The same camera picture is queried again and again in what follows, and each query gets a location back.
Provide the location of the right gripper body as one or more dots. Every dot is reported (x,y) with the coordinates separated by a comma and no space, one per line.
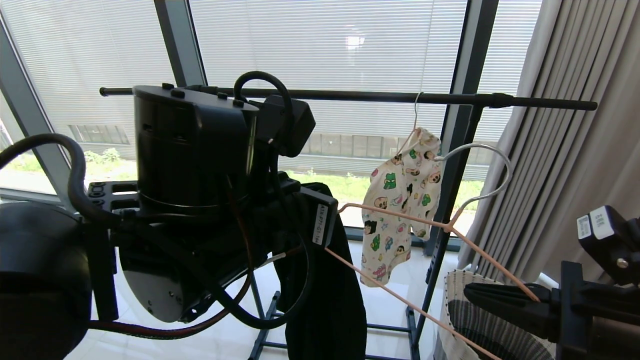
(600,325)

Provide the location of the pink clothes hanger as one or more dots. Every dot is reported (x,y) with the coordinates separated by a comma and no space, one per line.
(447,228)
(415,117)

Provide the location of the cream printed garment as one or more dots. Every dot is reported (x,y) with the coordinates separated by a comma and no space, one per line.
(395,225)

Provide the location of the black garment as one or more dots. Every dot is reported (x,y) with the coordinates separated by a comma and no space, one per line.
(325,310)

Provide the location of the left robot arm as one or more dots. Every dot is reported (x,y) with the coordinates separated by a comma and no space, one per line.
(190,150)

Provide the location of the white laundry basket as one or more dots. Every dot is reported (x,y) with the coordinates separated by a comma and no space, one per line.
(475,320)

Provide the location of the black clothes rack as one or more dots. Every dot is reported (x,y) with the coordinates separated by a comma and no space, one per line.
(375,96)

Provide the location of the beige curtain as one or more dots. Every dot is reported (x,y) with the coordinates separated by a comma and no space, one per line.
(575,100)

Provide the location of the window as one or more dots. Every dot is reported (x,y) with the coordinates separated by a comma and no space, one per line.
(350,30)

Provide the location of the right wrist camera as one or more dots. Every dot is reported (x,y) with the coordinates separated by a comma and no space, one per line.
(610,240)

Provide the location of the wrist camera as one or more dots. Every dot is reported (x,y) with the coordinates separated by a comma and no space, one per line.
(610,240)
(320,220)

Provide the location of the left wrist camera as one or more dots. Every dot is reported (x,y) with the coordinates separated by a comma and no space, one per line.
(320,220)

